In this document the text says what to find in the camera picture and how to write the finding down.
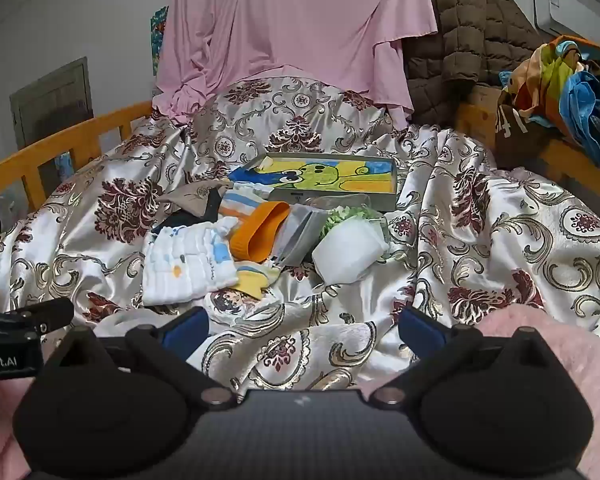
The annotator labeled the white plastic bag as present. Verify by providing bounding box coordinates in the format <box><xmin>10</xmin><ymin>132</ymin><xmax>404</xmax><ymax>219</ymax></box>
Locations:
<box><xmin>97</xmin><ymin>307</ymin><xmax>156</xmax><ymax>336</ymax></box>

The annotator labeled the brown quilted jacket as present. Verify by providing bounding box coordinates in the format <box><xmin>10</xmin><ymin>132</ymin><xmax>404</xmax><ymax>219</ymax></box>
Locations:
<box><xmin>402</xmin><ymin>0</ymin><xmax>561</xmax><ymax>126</ymax></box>

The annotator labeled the cartoon print plastic packet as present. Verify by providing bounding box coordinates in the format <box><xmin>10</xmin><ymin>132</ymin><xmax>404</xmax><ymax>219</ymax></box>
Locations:
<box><xmin>202</xmin><ymin>290</ymin><xmax>261</xmax><ymax>321</ymax></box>

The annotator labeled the pink cloth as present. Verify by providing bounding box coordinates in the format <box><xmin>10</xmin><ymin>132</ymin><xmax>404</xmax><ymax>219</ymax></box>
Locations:
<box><xmin>152</xmin><ymin>0</ymin><xmax>438</xmax><ymax>128</ymax></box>

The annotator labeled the white air conditioner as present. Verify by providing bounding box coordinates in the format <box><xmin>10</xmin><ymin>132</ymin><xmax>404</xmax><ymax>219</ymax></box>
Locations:
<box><xmin>532</xmin><ymin>0</ymin><xmax>600</xmax><ymax>43</ymax></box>

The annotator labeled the white orange blue striped sock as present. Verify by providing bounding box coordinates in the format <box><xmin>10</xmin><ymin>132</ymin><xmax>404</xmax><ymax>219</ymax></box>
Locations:
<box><xmin>220</xmin><ymin>182</ymin><xmax>276</xmax><ymax>221</ymax></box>

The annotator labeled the beige sock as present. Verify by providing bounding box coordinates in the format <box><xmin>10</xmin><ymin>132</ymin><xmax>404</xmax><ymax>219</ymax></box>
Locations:
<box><xmin>155</xmin><ymin>177</ymin><xmax>231</xmax><ymax>216</ymax></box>

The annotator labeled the grey door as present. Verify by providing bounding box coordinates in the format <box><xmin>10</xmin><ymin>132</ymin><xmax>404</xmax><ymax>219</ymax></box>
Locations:
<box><xmin>10</xmin><ymin>57</ymin><xmax>93</xmax><ymax>148</ymax></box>

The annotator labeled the floral satin bedspread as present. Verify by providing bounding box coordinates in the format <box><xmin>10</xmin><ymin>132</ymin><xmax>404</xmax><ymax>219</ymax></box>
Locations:
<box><xmin>0</xmin><ymin>77</ymin><xmax>600</xmax><ymax>396</ymax></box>

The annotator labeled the grey cloth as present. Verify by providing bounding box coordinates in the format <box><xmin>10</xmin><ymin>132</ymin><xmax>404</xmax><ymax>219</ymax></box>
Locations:
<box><xmin>270</xmin><ymin>205</ymin><xmax>328</xmax><ymax>268</ymax></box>

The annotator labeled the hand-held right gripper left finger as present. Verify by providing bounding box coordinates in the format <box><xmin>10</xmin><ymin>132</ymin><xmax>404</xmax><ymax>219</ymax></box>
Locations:
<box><xmin>69</xmin><ymin>306</ymin><xmax>237</xmax><ymax>405</ymax></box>

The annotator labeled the wall poster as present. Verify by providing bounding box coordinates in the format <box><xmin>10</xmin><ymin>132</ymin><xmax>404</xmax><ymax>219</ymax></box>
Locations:
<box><xmin>150</xmin><ymin>5</ymin><xmax>170</xmax><ymax>76</ymax></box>

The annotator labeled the white gauze towel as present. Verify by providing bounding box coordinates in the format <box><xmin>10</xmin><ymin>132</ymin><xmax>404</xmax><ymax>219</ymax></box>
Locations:
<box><xmin>141</xmin><ymin>216</ymin><xmax>241</xmax><ymax>306</ymax></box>

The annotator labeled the green item in plastic bag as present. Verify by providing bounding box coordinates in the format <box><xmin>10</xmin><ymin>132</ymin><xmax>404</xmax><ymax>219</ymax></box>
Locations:
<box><xmin>300</xmin><ymin>195</ymin><xmax>388</xmax><ymax>241</ymax></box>

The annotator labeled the yellow and white sock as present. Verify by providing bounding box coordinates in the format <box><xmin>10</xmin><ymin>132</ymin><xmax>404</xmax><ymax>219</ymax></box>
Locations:
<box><xmin>232</xmin><ymin>260</ymin><xmax>283</xmax><ymax>298</ymax></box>

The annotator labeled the grey box with cartoon drawing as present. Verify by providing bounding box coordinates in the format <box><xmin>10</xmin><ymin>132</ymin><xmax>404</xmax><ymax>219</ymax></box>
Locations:
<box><xmin>227</xmin><ymin>151</ymin><xmax>398</xmax><ymax>212</ymax></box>

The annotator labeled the pink fluffy fabric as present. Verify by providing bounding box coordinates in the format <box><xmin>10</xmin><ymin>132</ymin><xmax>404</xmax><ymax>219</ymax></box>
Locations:
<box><xmin>0</xmin><ymin>304</ymin><xmax>600</xmax><ymax>480</ymax></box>

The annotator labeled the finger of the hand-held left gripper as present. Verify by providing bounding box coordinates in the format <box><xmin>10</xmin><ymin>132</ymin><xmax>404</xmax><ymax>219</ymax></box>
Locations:
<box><xmin>0</xmin><ymin>298</ymin><xmax>75</xmax><ymax>335</ymax></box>

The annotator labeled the pile of colourful clothes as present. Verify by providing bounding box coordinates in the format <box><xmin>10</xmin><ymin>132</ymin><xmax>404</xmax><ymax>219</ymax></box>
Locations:
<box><xmin>497</xmin><ymin>35</ymin><xmax>600</xmax><ymax>128</ymax></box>

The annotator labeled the dark navy knitted sock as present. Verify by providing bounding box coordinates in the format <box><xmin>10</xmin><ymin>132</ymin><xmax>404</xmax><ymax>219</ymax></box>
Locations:
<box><xmin>152</xmin><ymin>195</ymin><xmax>226</xmax><ymax>236</ymax></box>

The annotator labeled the brown cloth with white print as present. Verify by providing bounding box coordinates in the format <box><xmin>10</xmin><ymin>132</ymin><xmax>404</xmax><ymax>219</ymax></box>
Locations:
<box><xmin>495</xmin><ymin>102</ymin><xmax>546</xmax><ymax>161</ymax></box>

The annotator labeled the blue cloth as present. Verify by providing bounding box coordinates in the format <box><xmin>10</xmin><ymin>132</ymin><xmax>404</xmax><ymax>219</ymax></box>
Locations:
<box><xmin>560</xmin><ymin>70</ymin><xmax>600</xmax><ymax>131</ymax></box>

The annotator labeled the orange wooden bed rail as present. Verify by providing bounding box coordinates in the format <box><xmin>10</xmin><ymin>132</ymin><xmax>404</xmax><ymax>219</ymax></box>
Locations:
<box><xmin>0</xmin><ymin>101</ymin><xmax>156</xmax><ymax>241</ymax></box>

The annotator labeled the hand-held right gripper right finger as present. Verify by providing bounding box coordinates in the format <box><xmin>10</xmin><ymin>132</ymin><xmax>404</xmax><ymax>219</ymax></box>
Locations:
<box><xmin>370</xmin><ymin>306</ymin><xmax>538</xmax><ymax>406</ymax></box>

